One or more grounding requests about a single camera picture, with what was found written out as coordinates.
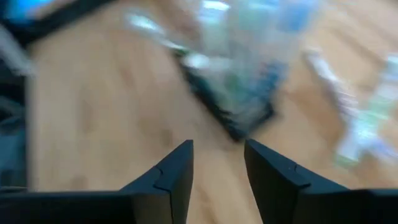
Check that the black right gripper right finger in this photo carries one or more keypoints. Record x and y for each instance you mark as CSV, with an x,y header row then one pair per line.
x,y
273,186

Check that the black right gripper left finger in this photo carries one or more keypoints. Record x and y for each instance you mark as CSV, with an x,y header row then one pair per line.
x,y
168,193

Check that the white toothbrush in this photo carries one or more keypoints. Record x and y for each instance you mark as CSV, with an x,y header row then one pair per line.
x,y
326,74

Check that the black aluminium table frame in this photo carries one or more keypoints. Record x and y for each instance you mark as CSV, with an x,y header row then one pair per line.
x,y
46,25

